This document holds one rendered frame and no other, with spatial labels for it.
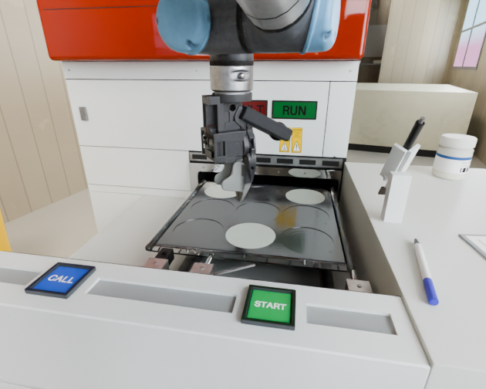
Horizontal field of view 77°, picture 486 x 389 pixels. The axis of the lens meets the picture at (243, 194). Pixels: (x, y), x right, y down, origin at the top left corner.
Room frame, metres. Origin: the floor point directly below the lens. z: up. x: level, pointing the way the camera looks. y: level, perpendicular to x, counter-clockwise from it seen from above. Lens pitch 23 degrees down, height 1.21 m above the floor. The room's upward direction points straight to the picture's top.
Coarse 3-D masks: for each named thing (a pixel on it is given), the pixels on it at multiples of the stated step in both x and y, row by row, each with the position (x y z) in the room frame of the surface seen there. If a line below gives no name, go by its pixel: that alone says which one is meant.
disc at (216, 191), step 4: (216, 184) 0.80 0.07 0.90; (208, 188) 0.77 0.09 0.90; (212, 188) 0.77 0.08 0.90; (216, 188) 0.77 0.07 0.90; (220, 188) 0.77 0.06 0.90; (208, 192) 0.74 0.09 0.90; (212, 192) 0.74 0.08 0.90; (216, 192) 0.74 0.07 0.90; (220, 192) 0.74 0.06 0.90; (224, 192) 0.74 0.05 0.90; (228, 192) 0.74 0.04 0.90; (232, 192) 0.74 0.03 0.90; (212, 196) 0.72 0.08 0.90; (216, 196) 0.72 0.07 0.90; (220, 196) 0.72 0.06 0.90; (224, 196) 0.72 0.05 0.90; (228, 196) 0.72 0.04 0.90; (232, 196) 0.72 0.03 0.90
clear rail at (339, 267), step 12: (180, 252) 0.47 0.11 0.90; (192, 252) 0.46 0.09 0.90; (204, 252) 0.46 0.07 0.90; (216, 252) 0.46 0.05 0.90; (228, 252) 0.46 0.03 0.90; (276, 264) 0.44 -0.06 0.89; (288, 264) 0.43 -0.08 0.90; (300, 264) 0.43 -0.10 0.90; (312, 264) 0.43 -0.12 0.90; (324, 264) 0.42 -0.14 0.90; (336, 264) 0.42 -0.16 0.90; (348, 264) 0.42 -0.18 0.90
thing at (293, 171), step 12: (192, 168) 0.87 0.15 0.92; (204, 168) 0.86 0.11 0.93; (216, 168) 0.86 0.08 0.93; (264, 168) 0.83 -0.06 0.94; (276, 168) 0.83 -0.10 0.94; (288, 168) 0.82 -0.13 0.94; (300, 168) 0.82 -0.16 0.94; (312, 168) 0.82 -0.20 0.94; (324, 168) 0.82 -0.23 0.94; (192, 180) 0.87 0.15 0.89; (336, 192) 0.80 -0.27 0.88
